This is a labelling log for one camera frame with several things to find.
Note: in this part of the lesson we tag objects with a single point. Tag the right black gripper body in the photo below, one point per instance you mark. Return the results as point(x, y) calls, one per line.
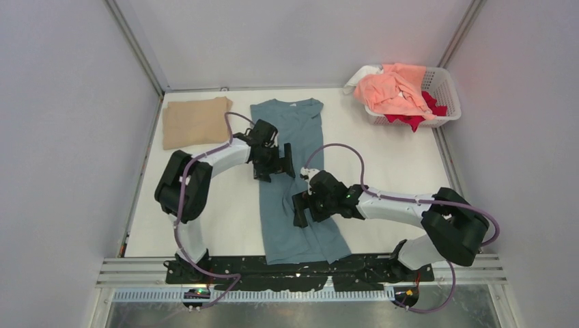
point(321, 209)

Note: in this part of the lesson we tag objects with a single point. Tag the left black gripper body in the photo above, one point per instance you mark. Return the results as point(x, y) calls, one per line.
point(268, 163)

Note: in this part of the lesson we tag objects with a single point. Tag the blue-grey polo t-shirt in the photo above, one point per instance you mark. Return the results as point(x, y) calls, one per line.
point(299, 124)

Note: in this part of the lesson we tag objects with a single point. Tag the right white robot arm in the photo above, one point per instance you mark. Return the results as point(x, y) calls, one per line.
point(454, 230)

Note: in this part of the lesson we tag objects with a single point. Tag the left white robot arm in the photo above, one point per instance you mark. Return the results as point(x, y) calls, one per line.
point(184, 186)

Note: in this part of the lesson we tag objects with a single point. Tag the folded tan t-shirt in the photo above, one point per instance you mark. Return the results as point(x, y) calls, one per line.
point(195, 122)

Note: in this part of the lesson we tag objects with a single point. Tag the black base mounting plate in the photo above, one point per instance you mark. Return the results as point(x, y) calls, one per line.
point(358, 272)

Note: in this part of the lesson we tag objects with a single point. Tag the white t-shirt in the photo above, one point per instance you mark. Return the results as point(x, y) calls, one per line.
point(351, 84)

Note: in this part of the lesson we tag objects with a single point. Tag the salmon pink t-shirt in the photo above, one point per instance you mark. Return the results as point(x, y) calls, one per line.
point(396, 90)

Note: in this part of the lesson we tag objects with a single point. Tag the red t-shirt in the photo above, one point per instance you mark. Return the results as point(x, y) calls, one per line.
point(415, 121)

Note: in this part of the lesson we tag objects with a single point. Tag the white plastic laundry basket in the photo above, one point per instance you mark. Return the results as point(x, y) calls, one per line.
point(438, 83)

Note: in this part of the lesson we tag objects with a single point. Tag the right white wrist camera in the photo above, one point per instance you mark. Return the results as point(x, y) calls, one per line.
point(307, 174)

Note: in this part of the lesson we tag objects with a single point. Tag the aluminium front rail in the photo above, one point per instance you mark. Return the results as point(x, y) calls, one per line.
point(143, 280)

